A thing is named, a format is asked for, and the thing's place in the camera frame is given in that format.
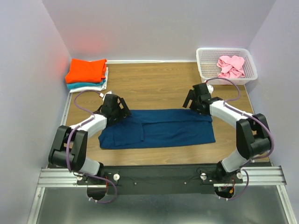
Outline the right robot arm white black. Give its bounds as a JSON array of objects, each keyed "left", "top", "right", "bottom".
[{"left": 183, "top": 83, "right": 274, "bottom": 183}]

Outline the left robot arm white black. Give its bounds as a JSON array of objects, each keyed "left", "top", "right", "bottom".
[{"left": 48, "top": 92, "right": 131, "bottom": 184}]

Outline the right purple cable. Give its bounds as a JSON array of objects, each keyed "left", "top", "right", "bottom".
[{"left": 205, "top": 77, "right": 274, "bottom": 201}]

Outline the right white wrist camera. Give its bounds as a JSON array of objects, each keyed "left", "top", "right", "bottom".
[{"left": 203, "top": 82, "right": 214, "bottom": 94}]

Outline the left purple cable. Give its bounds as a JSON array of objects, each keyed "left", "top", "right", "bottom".
[{"left": 66, "top": 90, "right": 118, "bottom": 204}]

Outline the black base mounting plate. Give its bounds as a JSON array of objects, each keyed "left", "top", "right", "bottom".
[{"left": 77, "top": 164, "right": 246, "bottom": 200}]

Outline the folded orange t shirt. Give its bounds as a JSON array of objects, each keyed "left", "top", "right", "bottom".
[{"left": 65, "top": 58, "right": 107, "bottom": 84}]

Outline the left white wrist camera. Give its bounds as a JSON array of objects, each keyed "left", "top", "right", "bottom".
[{"left": 99, "top": 91, "right": 113, "bottom": 101}]

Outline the dark blue t shirt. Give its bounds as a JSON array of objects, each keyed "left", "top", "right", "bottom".
[{"left": 98, "top": 109, "right": 215, "bottom": 149}]

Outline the aluminium rail frame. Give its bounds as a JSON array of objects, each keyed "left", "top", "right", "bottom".
[{"left": 27, "top": 93, "right": 295, "bottom": 224}]

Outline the folded white t shirt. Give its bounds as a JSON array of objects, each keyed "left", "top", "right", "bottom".
[{"left": 69, "top": 68, "right": 108, "bottom": 93}]

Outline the white plastic basket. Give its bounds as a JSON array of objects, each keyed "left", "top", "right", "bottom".
[{"left": 196, "top": 48, "right": 258, "bottom": 85}]

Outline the folded teal t shirt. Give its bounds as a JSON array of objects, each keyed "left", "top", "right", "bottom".
[{"left": 67, "top": 79, "right": 106, "bottom": 90}]

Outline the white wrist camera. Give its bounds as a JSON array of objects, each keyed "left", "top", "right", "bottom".
[
  {"left": 203, "top": 82, "right": 214, "bottom": 94},
  {"left": 99, "top": 91, "right": 113, "bottom": 101}
]

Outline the pink t shirt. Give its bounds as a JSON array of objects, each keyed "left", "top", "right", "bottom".
[{"left": 216, "top": 56, "right": 245, "bottom": 79}]

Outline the purple cable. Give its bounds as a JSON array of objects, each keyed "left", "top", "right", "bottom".
[
  {"left": 66, "top": 90, "right": 118, "bottom": 204},
  {"left": 205, "top": 77, "right": 274, "bottom": 201}
]

